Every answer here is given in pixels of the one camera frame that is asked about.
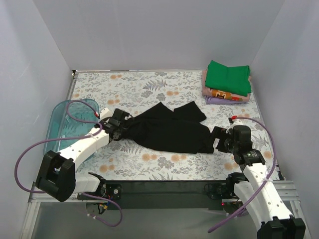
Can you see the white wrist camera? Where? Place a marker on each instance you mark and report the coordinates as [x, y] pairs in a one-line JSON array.
[[103, 114], [234, 121]]

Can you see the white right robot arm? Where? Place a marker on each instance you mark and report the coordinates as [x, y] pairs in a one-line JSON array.
[[253, 186]]

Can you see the floral table mat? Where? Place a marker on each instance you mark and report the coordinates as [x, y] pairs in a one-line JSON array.
[[136, 92]]

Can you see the black t-shirt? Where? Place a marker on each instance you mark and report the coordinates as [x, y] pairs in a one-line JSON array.
[[179, 130]]

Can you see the aluminium frame rail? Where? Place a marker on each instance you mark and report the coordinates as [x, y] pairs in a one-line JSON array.
[[149, 210]]

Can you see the teal plastic bin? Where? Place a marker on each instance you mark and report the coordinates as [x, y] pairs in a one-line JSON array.
[[77, 121]]

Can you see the lavender folded t-shirt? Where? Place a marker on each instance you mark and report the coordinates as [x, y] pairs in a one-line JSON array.
[[219, 101]]

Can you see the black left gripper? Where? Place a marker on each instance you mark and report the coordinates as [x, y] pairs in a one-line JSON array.
[[121, 123]]

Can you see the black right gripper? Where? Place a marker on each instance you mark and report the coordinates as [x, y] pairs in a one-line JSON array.
[[220, 139]]

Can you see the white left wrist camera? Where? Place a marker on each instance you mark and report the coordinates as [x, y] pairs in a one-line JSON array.
[[103, 114]]

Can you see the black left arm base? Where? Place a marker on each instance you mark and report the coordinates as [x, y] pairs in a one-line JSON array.
[[108, 191]]

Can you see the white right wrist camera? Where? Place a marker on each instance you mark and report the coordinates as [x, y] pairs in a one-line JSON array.
[[234, 121]]

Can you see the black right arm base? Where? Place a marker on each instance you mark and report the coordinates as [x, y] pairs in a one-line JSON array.
[[218, 191]]

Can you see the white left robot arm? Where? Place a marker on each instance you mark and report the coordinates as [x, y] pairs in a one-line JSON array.
[[57, 175]]

